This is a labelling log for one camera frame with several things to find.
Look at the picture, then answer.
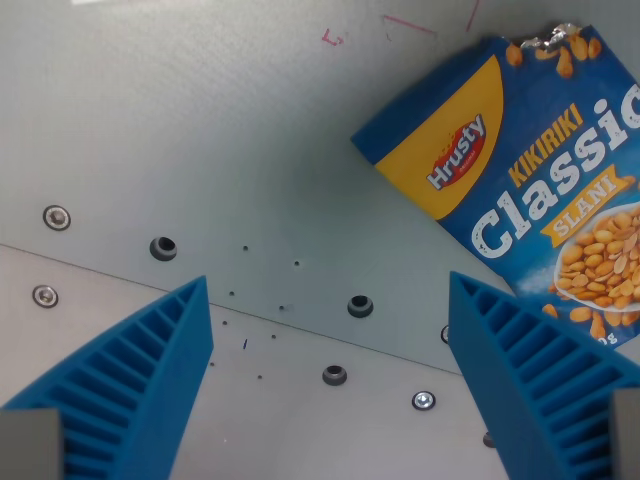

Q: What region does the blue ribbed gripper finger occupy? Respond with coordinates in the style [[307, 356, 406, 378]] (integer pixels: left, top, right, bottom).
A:
[[448, 270, 640, 480], [0, 275, 215, 480]]

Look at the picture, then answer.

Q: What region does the silver hex socket screw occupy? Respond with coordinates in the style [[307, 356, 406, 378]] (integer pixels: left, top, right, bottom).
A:
[[42, 204, 72, 232], [31, 284, 60, 310]]

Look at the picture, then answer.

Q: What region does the blue Hrusty peanut bag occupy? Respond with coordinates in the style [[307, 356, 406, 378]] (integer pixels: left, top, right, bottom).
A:
[[349, 21, 640, 350]]

